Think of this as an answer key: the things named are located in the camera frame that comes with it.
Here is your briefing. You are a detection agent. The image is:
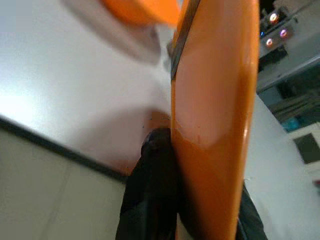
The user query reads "orange plastic bowl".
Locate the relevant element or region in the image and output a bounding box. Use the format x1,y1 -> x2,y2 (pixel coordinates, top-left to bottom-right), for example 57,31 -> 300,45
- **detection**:
99,0 -> 261,240

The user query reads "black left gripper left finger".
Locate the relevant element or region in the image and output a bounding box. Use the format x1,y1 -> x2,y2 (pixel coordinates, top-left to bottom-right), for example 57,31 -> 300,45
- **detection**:
114,127 -> 181,240

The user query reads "grey storage shelf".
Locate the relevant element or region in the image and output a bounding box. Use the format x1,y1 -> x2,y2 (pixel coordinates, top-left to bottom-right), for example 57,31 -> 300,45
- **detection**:
256,56 -> 320,133

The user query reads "electronic device with lights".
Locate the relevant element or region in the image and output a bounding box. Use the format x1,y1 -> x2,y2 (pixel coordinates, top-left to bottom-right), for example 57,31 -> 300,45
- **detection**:
258,0 -> 320,59

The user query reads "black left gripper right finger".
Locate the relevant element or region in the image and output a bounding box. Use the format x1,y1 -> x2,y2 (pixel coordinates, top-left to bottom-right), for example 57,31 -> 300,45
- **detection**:
236,182 -> 270,240

